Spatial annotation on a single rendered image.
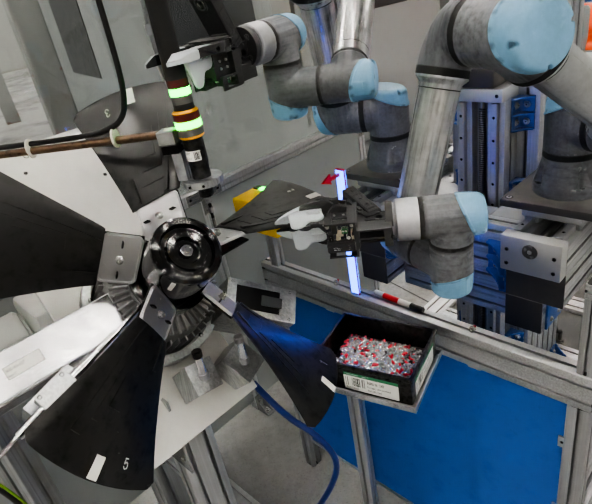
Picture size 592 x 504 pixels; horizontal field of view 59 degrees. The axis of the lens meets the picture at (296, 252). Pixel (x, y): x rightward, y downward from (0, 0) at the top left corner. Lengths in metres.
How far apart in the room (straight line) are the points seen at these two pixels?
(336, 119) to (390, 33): 3.74
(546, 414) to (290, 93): 0.83
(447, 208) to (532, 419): 0.55
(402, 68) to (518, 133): 3.88
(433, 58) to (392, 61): 4.29
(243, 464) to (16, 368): 1.33
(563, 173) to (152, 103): 0.88
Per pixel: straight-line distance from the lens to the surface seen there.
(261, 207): 1.06
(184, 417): 1.09
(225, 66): 0.94
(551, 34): 0.91
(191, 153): 0.90
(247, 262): 2.00
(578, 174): 1.32
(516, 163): 1.57
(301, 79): 1.06
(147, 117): 1.03
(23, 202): 0.88
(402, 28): 5.34
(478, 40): 0.91
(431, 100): 1.00
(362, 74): 1.04
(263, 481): 2.08
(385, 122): 1.52
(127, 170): 1.01
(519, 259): 1.28
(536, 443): 1.31
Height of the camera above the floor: 1.59
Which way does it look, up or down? 28 degrees down
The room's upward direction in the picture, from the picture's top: 11 degrees counter-clockwise
